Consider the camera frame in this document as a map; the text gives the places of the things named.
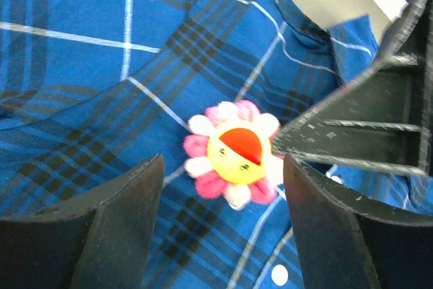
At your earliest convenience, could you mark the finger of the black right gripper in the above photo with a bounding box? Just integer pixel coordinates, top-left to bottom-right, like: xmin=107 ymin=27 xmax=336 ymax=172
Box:
xmin=273 ymin=0 xmax=432 ymax=177

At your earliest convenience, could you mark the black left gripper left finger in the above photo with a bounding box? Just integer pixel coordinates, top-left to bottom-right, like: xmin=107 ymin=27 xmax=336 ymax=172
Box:
xmin=1 ymin=155 xmax=164 ymax=288

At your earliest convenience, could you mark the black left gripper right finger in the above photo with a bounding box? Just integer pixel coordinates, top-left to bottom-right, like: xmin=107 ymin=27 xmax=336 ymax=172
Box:
xmin=283 ymin=156 xmax=432 ymax=289

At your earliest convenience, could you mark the pink flower brooch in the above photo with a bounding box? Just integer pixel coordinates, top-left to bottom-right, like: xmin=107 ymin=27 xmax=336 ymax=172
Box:
xmin=183 ymin=100 xmax=283 ymax=210

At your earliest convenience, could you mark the blue plaid shirt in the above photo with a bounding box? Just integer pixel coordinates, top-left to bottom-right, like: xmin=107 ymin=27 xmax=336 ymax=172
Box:
xmin=1 ymin=0 xmax=432 ymax=288

